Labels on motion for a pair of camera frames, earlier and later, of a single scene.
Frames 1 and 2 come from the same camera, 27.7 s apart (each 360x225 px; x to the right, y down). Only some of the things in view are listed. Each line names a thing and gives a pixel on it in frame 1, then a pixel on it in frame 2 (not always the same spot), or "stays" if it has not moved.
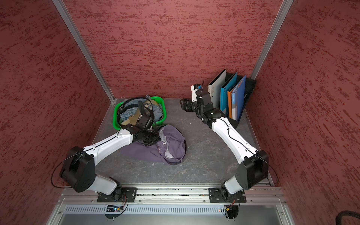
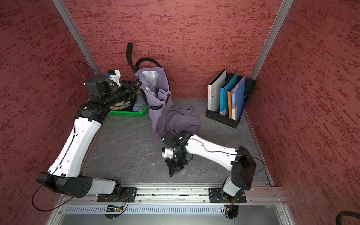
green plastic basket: [115, 119] to [129, 113]
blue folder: [238, 98] stays
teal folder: [223, 93] stays
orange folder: [229, 100] stays
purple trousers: [171, 148] to [166, 122]
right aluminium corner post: [273, 35] stays
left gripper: [156, 138] to [130, 90]
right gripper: [186, 104] to [174, 166]
